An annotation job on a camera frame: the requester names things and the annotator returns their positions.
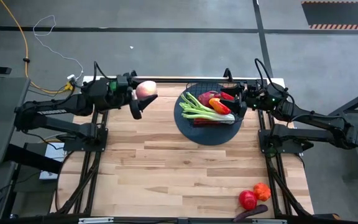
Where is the orange fruit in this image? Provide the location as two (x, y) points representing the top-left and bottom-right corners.
(252, 182), (272, 202)

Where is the black metal table frame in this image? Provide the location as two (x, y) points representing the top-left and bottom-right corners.
(323, 83), (358, 180)

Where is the red bell pepper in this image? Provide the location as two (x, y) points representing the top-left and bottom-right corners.
(219, 91), (236, 102)

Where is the purple eggplant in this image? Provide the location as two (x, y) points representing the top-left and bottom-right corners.
(233, 204), (269, 222)

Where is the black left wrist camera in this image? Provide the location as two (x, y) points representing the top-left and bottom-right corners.
(116, 74), (129, 91)

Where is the orange red pepper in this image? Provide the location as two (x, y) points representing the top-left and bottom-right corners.
(208, 97), (232, 115)

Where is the white box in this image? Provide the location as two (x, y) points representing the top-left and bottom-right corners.
(39, 142), (67, 180)

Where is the silver metal bracket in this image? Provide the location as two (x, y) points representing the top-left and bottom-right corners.
(252, 218), (288, 224)
(78, 217), (114, 224)

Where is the black hazard striped mat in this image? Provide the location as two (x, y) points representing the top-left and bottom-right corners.
(301, 1), (358, 30)

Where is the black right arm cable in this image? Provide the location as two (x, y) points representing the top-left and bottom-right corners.
(254, 58), (295, 105)

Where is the black aluminium table frame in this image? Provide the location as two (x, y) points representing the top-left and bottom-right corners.
(54, 68), (313, 218)

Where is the black wire basket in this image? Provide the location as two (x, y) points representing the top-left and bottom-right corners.
(182, 81), (248, 127)

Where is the yellow cable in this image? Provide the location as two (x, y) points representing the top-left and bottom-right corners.
(0, 0), (71, 94)

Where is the pink dragon fruit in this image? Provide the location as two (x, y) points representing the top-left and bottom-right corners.
(197, 90), (220, 108)

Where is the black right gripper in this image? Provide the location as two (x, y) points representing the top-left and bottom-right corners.
(227, 81), (272, 118)

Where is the round dark mat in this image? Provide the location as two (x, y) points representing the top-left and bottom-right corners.
(173, 83), (245, 146)

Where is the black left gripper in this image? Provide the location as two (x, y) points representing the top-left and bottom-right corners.
(116, 83), (159, 121)

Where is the white cable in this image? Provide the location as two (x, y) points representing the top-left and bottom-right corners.
(32, 14), (85, 80)

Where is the pink peach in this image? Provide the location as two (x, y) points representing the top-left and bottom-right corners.
(135, 80), (158, 101)

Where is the red tomato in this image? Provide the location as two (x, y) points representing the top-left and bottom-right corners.
(239, 189), (258, 211)

